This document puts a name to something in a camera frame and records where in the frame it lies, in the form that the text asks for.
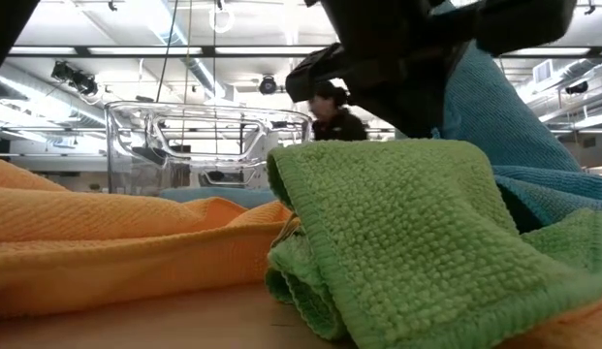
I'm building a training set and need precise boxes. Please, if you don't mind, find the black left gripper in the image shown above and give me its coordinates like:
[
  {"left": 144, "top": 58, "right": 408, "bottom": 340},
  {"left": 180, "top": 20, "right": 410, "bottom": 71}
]
[{"left": 304, "top": 0, "right": 579, "bottom": 141}]

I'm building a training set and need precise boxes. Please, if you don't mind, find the green microfiber towel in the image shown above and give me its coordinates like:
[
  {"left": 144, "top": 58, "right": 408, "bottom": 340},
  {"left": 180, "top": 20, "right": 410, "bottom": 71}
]
[{"left": 265, "top": 139, "right": 602, "bottom": 349}]

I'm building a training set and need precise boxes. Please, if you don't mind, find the clear plastic bin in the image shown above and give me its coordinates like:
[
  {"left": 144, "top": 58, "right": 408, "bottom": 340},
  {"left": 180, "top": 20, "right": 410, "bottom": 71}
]
[{"left": 105, "top": 100, "right": 312, "bottom": 195}]

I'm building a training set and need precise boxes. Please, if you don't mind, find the orange microfiber towel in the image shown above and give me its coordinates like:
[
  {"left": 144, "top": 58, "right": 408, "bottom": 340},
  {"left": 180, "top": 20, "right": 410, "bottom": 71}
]
[
  {"left": 0, "top": 154, "right": 301, "bottom": 319},
  {"left": 493, "top": 290, "right": 602, "bottom": 349}
]

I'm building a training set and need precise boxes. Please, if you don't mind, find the person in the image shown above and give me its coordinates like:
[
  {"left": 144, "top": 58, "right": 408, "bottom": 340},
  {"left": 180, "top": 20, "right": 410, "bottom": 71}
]
[{"left": 307, "top": 80, "right": 368, "bottom": 142}]

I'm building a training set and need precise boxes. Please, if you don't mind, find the ceiling air vent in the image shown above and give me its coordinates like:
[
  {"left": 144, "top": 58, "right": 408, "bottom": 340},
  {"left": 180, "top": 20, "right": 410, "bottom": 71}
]
[{"left": 532, "top": 59, "right": 554, "bottom": 85}]

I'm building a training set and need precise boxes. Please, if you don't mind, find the overhead light bar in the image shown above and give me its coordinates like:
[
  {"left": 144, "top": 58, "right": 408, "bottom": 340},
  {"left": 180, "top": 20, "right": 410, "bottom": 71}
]
[{"left": 7, "top": 45, "right": 602, "bottom": 60}]

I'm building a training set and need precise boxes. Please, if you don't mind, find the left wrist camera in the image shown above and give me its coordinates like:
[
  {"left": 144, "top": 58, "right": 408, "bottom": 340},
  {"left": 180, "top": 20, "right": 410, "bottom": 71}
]
[{"left": 284, "top": 42, "right": 350, "bottom": 104}]

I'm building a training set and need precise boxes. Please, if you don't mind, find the white hanging ring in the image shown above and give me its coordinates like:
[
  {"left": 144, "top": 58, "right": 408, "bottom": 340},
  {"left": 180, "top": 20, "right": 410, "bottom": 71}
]
[{"left": 207, "top": 3, "right": 237, "bottom": 34}]

